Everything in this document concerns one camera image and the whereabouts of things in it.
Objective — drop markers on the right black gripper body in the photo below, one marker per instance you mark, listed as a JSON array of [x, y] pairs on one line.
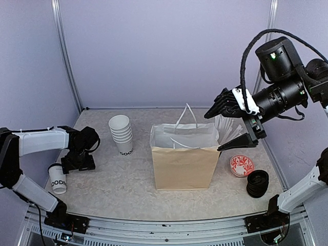
[[254, 122]]

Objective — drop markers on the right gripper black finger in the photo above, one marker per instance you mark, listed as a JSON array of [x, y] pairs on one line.
[[243, 141], [229, 109]]

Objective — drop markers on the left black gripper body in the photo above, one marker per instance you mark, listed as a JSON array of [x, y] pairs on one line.
[[78, 162]]

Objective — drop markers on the stack of black cup lids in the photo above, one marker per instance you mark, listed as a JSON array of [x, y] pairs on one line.
[[258, 182]]

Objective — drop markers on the stack of white paper cups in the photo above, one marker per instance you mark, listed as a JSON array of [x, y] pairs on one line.
[[122, 135]]

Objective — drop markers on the brown paper bag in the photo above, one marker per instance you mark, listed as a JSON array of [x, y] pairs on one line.
[[184, 156]]

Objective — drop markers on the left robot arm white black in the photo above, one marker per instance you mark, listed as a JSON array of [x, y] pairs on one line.
[[18, 143]]

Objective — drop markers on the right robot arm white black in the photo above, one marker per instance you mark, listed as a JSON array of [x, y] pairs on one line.
[[290, 85]]

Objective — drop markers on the red white patterned bowl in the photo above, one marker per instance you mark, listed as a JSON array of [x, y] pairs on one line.
[[241, 165]]

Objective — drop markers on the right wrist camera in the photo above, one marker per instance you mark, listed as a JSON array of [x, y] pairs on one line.
[[226, 95]]

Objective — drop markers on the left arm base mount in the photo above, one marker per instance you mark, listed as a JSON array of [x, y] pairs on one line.
[[66, 223]]

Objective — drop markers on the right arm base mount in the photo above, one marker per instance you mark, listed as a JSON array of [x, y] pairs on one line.
[[272, 218]]

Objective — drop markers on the aluminium front frame rail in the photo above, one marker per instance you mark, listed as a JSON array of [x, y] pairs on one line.
[[106, 231]]

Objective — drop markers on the right aluminium corner post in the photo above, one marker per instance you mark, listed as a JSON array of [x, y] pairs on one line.
[[263, 51]]

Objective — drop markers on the aluminium corner post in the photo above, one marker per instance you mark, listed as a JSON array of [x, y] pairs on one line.
[[263, 51], [64, 51]]

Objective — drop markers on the left aluminium corner post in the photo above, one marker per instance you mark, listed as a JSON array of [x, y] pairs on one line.
[[64, 51]]

